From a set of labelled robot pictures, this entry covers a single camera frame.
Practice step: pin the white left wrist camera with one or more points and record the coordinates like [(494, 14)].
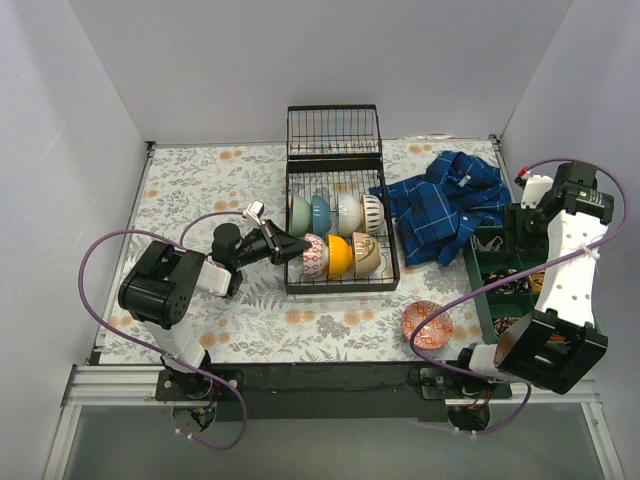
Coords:
[(253, 213)]

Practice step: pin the black wire dish rack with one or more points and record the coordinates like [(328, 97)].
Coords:
[(336, 201)]

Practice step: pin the pale green ceramic bowl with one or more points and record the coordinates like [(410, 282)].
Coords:
[(300, 216)]

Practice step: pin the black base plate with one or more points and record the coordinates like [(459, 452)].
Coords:
[(351, 390)]

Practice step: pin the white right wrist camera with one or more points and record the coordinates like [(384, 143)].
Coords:
[(534, 188)]

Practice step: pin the blue ceramic bowl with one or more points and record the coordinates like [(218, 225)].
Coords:
[(321, 216)]

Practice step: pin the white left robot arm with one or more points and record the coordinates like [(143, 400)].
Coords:
[(158, 290)]

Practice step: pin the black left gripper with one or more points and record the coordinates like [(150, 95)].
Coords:
[(273, 243)]

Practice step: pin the blue plaid shirt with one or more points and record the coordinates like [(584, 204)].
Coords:
[(437, 212)]

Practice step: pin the plain white bowl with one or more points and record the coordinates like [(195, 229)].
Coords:
[(349, 214)]

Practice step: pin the orange ceramic bowl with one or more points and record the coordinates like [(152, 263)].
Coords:
[(340, 256)]

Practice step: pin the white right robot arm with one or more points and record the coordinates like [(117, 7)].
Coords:
[(555, 344)]

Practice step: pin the aluminium frame rail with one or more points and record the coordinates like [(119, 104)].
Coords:
[(112, 385)]

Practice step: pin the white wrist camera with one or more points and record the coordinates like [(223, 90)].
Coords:
[(253, 213), (534, 188)]

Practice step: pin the red patterned white bowl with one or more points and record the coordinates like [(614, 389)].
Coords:
[(315, 258)]

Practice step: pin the white bowl with blue leaves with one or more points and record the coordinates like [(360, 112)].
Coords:
[(372, 213)]

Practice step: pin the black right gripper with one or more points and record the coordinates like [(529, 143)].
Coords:
[(516, 228)]

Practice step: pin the green compartment tray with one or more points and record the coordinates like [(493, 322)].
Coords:
[(487, 261)]

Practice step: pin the white ceramic bowl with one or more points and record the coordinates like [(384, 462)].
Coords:
[(367, 254)]

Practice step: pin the floral table mat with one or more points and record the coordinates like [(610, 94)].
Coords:
[(188, 191)]

